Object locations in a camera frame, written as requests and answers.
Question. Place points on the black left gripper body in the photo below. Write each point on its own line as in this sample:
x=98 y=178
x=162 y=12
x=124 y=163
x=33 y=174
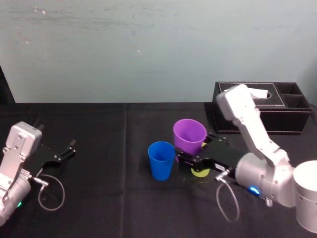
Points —
x=40 y=157

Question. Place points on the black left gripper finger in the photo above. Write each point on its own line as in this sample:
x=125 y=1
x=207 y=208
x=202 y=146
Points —
x=67 y=156
x=68 y=147

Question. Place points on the black tablecloth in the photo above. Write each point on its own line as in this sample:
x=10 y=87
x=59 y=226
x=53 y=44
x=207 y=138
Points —
x=111 y=148

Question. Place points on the white tissue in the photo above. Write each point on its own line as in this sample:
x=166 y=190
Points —
x=260 y=93

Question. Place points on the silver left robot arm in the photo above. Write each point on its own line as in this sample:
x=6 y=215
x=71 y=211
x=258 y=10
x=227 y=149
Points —
x=22 y=138

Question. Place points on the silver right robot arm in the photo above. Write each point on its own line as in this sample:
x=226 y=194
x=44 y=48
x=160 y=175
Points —
x=260 y=143

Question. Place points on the yellow-green plastic cup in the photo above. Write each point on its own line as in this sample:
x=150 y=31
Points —
x=201 y=174

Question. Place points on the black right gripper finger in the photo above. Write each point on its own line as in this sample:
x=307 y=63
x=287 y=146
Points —
x=195 y=163
x=218 y=139

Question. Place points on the purple plastic cup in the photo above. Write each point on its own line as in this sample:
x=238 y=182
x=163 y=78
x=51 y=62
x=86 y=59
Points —
x=189 y=145

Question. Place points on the black leather tissue box organizer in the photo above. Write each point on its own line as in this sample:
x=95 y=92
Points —
x=284 y=121

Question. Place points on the black drape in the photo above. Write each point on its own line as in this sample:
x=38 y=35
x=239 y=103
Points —
x=5 y=91

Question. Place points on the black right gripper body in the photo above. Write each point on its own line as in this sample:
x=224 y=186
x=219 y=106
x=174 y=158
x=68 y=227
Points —
x=220 y=155

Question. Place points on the blue plastic cup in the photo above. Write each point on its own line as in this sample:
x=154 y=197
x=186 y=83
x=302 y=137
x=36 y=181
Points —
x=161 y=166

